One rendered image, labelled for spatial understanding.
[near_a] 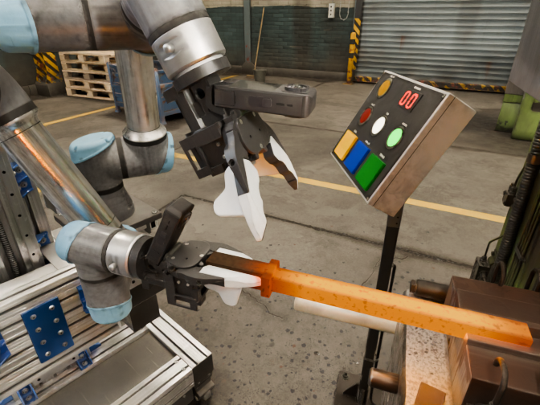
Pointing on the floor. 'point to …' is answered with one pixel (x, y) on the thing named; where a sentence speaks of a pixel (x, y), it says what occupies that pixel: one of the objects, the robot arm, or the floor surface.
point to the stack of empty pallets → (88, 73)
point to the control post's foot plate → (348, 390)
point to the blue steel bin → (156, 89)
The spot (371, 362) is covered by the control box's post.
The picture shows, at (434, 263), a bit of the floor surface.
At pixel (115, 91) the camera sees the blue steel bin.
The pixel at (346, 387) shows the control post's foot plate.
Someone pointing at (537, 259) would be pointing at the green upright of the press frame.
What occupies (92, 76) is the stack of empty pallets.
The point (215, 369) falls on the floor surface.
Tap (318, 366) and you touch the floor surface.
